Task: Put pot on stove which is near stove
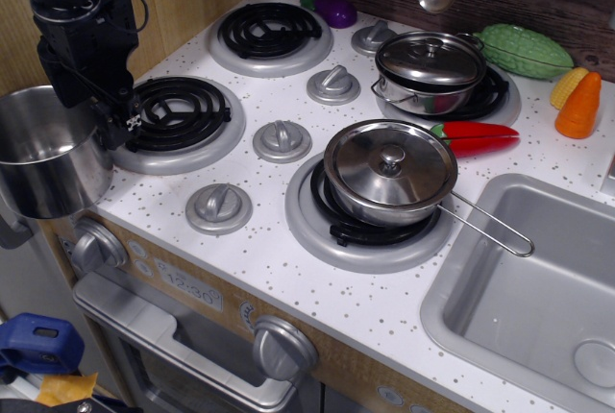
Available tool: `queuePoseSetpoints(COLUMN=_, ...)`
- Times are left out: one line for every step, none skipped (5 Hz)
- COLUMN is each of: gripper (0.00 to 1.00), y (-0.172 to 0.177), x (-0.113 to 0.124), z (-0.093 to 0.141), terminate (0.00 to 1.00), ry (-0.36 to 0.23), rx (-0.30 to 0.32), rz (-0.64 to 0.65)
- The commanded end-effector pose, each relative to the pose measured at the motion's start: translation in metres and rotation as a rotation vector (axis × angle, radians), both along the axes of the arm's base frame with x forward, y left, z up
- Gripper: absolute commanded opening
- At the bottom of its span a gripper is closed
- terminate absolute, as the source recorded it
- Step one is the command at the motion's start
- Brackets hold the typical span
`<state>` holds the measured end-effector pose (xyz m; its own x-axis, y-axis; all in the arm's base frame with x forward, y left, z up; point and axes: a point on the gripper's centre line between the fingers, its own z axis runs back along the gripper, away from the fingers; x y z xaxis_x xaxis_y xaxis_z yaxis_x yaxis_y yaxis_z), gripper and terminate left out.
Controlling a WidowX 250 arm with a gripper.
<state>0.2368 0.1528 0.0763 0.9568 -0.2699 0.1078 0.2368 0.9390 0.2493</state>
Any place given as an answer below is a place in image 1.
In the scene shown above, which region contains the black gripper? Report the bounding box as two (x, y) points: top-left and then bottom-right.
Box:
(34, 0), (142, 150)

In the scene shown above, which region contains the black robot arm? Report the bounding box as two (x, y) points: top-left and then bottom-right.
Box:
(30, 0), (145, 150)

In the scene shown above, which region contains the front left stove burner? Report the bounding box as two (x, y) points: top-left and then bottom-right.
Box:
(111, 76), (246, 176)

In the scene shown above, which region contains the stove burner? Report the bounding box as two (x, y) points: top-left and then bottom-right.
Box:
(207, 2), (333, 78)
(111, 76), (246, 176)
(284, 155), (454, 274)
(376, 64), (522, 128)

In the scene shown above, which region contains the back left stove burner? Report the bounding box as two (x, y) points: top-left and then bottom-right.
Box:
(207, 2), (333, 78)

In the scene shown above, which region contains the front right stove burner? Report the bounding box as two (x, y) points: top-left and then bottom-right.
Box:
(284, 155), (454, 274)

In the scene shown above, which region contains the steel pot lid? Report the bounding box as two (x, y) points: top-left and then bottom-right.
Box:
(375, 31), (486, 86)

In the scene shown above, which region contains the back right stove burner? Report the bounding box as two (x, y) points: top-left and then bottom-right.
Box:
(376, 64), (522, 128)

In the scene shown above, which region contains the grey oven knob left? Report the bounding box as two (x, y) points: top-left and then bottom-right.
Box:
(71, 217), (129, 277)

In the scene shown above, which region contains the grey oven knob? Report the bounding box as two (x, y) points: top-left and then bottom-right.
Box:
(252, 315), (319, 383)
(71, 217), (129, 277)

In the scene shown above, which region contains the grey knob front left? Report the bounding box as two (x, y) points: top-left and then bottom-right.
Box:
(185, 183), (253, 235)

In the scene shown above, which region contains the oven clock display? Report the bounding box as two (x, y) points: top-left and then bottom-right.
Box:
(154, 258), (224, 312)

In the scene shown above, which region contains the grey knob upper middle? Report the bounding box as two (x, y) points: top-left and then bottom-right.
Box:
(307, 65), (361, 106)

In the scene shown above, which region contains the blue clamp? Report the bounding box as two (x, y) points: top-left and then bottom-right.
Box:
(1, 313), (86, 385)

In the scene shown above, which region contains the purple toy eggplant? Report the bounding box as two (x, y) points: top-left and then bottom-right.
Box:
(300, 0), (358, 29)

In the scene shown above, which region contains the grey knob back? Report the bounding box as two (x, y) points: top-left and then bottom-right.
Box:
(351, 20), (397, 57)

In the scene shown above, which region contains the steel saucepan lid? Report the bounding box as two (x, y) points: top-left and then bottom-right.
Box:
(324, 119), (457, 209)

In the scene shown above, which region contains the yellow tape piece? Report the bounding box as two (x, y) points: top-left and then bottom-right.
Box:
(36, 373), (98, 407)

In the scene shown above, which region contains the grey oven knob right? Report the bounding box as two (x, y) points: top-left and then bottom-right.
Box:
(252, 315), (319, 383)

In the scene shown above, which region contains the red toy chili pepper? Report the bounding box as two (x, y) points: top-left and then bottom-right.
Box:
(430, 121), (520, 158)

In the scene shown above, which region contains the green toy bitter gourd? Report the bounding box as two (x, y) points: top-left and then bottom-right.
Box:
(473, 23), (575, 80)

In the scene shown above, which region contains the yellow toy corn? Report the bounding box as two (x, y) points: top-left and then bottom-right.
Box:
(550, 67), (589, 109)

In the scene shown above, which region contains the orange toy carrot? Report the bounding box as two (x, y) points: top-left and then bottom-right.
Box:
(554, 72), (602, 139)

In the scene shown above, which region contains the grey sink basin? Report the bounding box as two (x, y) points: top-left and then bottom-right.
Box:
(420, 174), (614, 412)

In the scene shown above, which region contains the grey oven door handle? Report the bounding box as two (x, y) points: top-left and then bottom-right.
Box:
(73, 273), (311, 412)

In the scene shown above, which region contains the steel saucepan with long handle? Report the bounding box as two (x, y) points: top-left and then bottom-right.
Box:
(323, 118), (536, 258)

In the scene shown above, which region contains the steel pot with side handles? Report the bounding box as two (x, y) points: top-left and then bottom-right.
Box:
(371, 34), (485, 115)

